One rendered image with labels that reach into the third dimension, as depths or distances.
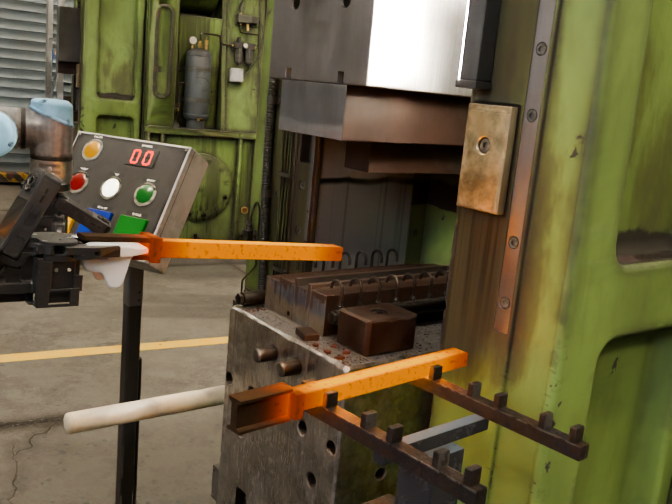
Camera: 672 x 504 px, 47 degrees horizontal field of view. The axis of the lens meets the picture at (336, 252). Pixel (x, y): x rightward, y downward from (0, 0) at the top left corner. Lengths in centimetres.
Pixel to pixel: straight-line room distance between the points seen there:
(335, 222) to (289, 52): 41
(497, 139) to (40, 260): 70
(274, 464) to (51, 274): 68
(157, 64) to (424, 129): 470
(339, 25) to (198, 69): 477
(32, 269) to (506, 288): 72
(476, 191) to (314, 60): 38
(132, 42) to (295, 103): 475
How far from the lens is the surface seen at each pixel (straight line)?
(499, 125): 127
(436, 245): 187
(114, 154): 189
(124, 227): 177
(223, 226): 635
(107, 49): 617
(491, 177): 127
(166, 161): 179
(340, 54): 138
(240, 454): 163
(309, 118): 144
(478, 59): 129
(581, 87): 122
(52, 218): 155
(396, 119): 144
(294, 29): 150
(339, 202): 172
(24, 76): 919
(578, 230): 121
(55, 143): 153
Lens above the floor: 136
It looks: 12 degrees down
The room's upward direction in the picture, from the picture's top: 6 degrees clockwise
